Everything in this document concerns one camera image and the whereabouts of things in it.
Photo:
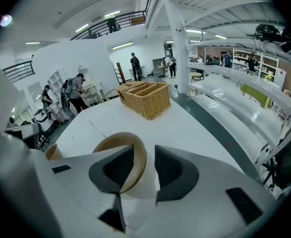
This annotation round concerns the brown wooden rack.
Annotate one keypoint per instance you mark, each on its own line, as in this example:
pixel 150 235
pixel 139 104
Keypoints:
pixel 120 72

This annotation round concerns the black balcony railing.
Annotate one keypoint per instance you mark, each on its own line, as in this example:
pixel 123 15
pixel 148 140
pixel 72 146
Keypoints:
pixel 145 21
pixel 32 69

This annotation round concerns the beige hutch desk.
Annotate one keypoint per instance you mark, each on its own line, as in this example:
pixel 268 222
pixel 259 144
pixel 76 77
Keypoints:
pixel 157 68

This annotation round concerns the green covered table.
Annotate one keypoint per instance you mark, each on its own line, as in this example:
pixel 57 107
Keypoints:
pixel 256 95

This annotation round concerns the white open shelf unit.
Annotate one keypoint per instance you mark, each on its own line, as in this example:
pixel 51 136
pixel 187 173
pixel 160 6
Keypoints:
pixel 57 80

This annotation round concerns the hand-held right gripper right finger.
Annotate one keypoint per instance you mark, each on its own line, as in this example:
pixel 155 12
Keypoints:
pixel 177 172

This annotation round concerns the white tiered counter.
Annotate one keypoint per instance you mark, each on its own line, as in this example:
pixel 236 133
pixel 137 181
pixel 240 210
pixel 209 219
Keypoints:
pixel 222 99

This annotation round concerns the white cooler box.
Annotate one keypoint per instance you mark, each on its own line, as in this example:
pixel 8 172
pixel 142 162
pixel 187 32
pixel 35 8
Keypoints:
pixel 43 121

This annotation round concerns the round ceiling light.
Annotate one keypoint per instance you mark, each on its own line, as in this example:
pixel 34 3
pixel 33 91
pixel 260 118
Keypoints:
pixel 6 20

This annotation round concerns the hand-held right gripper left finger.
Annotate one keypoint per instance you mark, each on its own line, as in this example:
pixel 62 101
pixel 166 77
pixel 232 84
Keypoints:
pixel 110 170

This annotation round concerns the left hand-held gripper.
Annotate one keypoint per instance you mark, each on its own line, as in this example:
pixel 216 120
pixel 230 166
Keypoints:
pixel 28 131

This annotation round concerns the woven wicker basket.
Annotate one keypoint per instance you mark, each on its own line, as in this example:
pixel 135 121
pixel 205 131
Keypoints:
pixel 145 103

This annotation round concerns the brown bowl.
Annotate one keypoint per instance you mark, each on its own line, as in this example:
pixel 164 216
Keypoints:
pixel 120 138
pixel 53 152

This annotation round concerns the white vanity desk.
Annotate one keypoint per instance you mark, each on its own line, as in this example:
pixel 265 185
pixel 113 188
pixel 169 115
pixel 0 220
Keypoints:
pixel 93 89

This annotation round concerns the black bulky device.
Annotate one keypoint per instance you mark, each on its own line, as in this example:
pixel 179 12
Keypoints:
pixel 266 30

